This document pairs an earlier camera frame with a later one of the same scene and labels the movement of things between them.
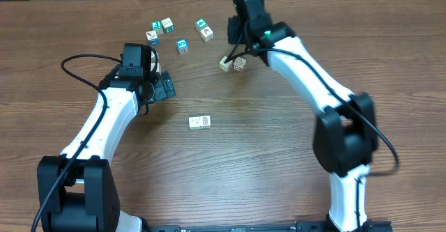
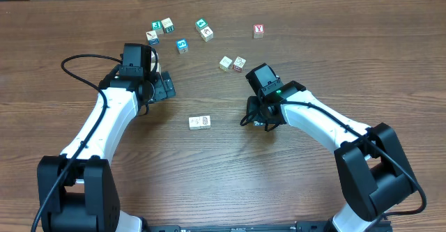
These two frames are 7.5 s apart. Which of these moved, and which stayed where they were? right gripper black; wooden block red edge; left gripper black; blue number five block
Moved: right gripper black
Stayed: wooden block red edge; blue number five block; left gripper black
